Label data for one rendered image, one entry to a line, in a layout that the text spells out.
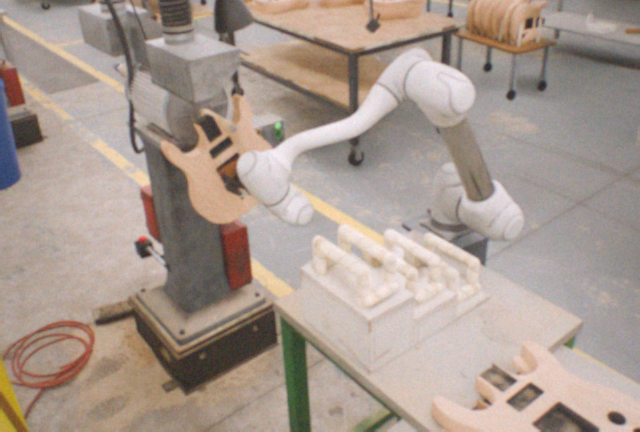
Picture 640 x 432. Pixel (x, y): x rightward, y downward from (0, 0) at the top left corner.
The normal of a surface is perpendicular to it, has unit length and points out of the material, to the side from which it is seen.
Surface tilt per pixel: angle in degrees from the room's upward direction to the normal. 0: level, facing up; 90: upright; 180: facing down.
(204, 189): 88
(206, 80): 90
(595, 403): 0
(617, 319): 0
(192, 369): 90
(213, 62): 90
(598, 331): 0
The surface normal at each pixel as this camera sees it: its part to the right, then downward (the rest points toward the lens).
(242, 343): 0.62, 0.36
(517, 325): -0.04, -0.88
